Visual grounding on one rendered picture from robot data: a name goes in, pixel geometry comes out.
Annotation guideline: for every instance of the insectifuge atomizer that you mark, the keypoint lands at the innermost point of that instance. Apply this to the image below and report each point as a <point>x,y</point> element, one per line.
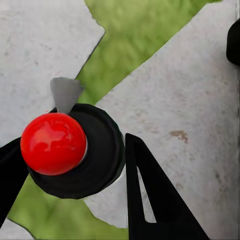
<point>76,150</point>

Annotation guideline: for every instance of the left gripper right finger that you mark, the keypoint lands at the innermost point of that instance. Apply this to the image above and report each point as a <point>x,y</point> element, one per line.
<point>174,220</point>

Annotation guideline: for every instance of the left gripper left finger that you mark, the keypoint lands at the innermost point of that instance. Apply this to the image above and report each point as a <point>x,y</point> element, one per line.
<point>13,174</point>

